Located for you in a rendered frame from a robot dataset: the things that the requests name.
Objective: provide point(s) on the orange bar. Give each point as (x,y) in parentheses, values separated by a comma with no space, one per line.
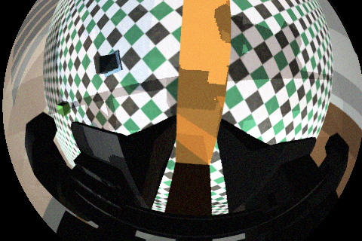
(203,73)

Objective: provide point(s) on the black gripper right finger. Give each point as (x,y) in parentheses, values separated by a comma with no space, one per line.
(248,163)

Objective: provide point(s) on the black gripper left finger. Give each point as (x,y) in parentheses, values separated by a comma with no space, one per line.
(141,156)

